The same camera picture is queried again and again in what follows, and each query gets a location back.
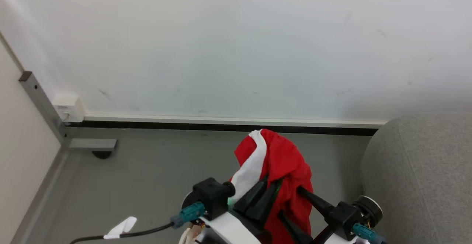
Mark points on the grey metal partition frame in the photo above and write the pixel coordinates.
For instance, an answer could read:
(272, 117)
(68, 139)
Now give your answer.
(40, 100)

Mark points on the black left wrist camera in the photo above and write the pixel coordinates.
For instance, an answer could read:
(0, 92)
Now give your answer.
(212, 196)

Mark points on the black round partition foot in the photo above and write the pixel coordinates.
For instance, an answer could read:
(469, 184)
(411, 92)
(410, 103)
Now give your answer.
(101, 154)

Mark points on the white wall socket box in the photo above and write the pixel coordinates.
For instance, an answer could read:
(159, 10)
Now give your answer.
(70, 108)

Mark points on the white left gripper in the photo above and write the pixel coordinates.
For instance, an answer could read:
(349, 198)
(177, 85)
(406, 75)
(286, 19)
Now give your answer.
(228, 229)

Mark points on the white and black skirting board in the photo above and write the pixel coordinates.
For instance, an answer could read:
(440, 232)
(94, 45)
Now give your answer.
(221, 119)

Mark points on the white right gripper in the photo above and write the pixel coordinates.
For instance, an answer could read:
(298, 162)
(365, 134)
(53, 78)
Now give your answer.
(341, 240)

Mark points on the grey fabric sofa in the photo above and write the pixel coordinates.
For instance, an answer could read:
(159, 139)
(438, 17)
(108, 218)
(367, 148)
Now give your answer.
(424, 177)

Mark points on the red and white garment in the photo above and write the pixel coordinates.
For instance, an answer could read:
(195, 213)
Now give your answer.
(287, 163)

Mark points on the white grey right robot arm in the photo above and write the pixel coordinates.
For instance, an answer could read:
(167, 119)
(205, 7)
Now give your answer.
(370, 207)

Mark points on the grey metal foot bracket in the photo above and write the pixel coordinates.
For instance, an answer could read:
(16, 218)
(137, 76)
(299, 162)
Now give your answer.
(92, 144)

